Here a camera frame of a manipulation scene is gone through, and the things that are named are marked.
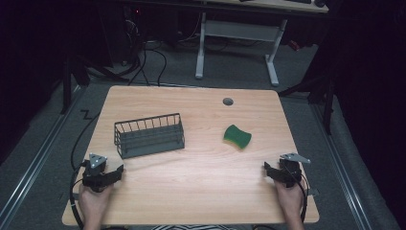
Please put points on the green sponge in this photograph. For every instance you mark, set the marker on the green sponge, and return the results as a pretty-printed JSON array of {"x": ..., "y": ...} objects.
[{"x": 237, "y": 136}]

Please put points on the person's right hand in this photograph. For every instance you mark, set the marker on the person's right hand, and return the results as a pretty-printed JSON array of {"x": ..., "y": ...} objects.
[{"x": 289, "y": 199}]

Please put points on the white metal desk frame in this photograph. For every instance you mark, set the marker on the white metal desk frame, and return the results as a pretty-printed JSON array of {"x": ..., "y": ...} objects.
[{"x": 237, "y": 31}]

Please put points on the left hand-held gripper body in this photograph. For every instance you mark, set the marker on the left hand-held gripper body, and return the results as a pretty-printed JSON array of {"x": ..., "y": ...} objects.
[{"x": 95, "y": 171}]

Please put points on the metal floor rail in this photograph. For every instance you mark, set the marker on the metal floor rail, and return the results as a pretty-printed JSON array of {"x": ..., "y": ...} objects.
[
  {"x": 343, "y": 166},
  {"x": 35, "y": 167}
]

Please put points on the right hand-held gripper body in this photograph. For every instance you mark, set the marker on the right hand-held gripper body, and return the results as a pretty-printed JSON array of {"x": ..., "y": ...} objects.
[{"x": 291, "y": 171}]

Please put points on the person's left hand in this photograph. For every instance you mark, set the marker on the person's left hand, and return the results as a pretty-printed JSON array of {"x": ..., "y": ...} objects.
[{"x": 93, "y": 201}]

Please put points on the black computer mouse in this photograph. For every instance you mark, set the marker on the black computer mouse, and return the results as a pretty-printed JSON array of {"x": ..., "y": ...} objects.
[{"x": 320, "y": 3}]

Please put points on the striped clothing of person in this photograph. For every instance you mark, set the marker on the striped clothing of person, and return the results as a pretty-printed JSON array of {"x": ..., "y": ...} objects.
[{"x": 191, "y": 227}]

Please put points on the small red object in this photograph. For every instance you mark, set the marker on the small red object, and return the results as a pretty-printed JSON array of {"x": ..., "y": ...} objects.
[{"x": 294, "y": 45}]

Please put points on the black computer tower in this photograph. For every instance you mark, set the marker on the black computer tower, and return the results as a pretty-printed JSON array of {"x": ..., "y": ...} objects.
[{"x": 132, "y": 32}]

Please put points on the black metal stand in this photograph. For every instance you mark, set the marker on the black metal stand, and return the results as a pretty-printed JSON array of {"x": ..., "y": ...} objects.
[
  {"x": 66, "y": 86},
  {"x": 327, "y": 105}
]

